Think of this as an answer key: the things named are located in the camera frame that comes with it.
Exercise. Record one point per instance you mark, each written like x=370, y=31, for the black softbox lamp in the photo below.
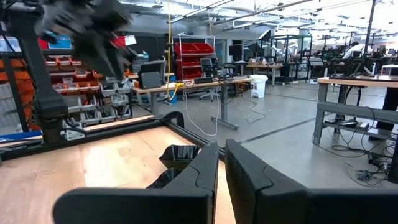
x=265, y=35

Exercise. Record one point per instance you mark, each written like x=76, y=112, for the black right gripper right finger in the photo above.
x=311, y=208

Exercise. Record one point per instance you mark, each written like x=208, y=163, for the black desktop monitor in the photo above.
x=152, y=74

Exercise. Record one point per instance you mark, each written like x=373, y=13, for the wooden work table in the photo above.
x=202, y=83

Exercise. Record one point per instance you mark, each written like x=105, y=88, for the person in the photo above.
x=354, y=51
x=390, y=105

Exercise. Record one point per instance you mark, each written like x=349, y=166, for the black aluminium table frame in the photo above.
x=124, y=129

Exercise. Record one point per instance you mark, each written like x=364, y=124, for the grey bench wooden top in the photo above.
x=351, y=112

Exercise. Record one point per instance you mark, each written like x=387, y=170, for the blue plastic bin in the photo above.
x=18, y=137

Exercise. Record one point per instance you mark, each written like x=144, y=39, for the red storage bin rack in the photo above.
x=192, y=60

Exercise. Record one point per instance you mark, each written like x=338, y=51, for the orange parts bin shelving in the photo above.
x=93, y=93

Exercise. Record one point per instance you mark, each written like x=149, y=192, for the black office chair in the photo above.
x=207, y=67

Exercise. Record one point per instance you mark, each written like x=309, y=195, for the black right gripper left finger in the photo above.
x=140, y=207

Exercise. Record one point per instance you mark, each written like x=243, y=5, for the white trash bin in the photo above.
x=258, y=85

